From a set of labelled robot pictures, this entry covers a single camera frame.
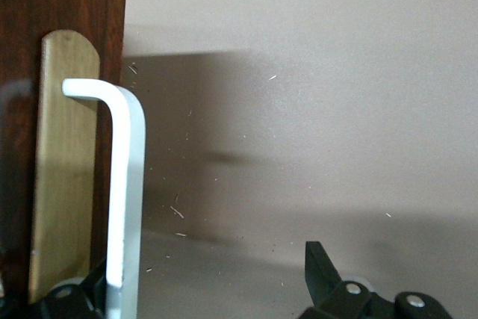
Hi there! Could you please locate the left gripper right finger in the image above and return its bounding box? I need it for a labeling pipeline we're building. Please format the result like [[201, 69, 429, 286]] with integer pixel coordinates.
[[298, 240, 455, 319]]

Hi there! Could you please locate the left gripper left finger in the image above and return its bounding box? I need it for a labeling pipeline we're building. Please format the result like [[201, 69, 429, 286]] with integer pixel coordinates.
[[0, 257, 109, 319]]

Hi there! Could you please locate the white metal drawer handle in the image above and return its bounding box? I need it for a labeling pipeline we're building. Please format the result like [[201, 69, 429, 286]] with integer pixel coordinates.
[[61, 78, 146, 319]]

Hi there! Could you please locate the light wooden strip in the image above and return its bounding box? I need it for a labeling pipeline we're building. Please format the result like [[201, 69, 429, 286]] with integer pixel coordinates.
[[28, 29, 102, 303]]

